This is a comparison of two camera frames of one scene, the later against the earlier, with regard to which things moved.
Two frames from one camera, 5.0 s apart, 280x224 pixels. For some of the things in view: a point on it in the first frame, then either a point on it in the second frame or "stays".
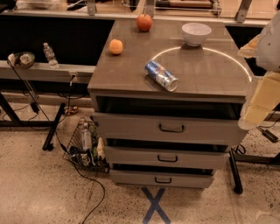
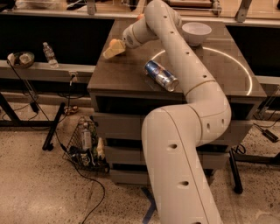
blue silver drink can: [168, 80] stays
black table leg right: [234, 157] stays
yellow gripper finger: [250, 49] → [114, 50]
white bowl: [194, 33] stays
